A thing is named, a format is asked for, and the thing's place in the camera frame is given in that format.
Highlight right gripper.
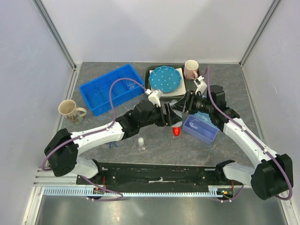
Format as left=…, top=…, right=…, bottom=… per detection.
left=171, top=90, right=214, bottom=115

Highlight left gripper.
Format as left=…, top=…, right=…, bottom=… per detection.
left=139, top=102, right=182, bottom=128

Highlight white plastic wash bottle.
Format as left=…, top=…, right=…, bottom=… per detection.
left=172, top=111, right=182, bottom=136

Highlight clear round glass flask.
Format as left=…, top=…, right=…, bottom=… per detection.
left=136, top=137, right=147, bottom=150

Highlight clear glass beaker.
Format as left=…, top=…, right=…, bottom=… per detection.
left=125, top=80, right=137, bottom=90

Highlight blue safety glasses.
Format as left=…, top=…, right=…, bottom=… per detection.
left=102, top=142, right=119, bottom=150

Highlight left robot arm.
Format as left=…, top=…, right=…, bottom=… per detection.
left=43, top=100, right=170, bottom=184

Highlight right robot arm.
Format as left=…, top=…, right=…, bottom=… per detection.
left=172, top=85, right=293, bottom=201

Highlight white square plate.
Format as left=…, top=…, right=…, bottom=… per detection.
left=148, top=66, right=186, bottom=97

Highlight purple blue drawer organizer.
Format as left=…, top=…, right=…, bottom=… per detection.
left=182, top=112, right=219, bottom=145

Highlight blue polka dot plate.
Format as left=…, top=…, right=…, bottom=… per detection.
left=148, top=66, right=183, bottom=93

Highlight pink ceramic mug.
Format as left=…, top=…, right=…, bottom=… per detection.
left=183, top=60, right=199, bottom=80

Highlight blue divided plastic bin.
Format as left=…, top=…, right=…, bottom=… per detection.
left=79, top=64, right=144, bottom=116

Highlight beige floral mug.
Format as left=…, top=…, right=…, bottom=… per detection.
left=58, top=99, right=87, bottom=124

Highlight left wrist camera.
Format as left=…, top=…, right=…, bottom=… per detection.
left=145, top=89, right=162, bottom=107

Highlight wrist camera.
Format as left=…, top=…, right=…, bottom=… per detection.
left=194, top=75, right=207, bottom=96
left=145, top=89, right=162, bottom=107

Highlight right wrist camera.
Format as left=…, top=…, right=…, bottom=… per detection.
left=194, top=75, right=207, bottom=96

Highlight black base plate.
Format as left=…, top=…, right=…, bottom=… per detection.
left=91, top=163, right=241, bottom=194

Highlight slotted cable duct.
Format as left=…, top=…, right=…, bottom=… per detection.
left=43, top=186, right=235, bottom=197

